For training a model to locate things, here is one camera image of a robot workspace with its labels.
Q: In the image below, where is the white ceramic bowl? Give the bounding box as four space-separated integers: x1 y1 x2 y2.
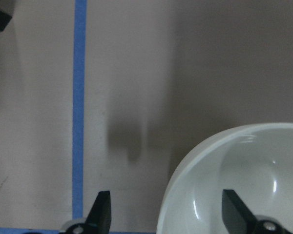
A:
156 123 293 234

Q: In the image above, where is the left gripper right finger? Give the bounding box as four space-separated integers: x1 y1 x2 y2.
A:
222 189 290 234

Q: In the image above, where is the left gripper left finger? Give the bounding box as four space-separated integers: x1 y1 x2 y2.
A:
61 191 112 234

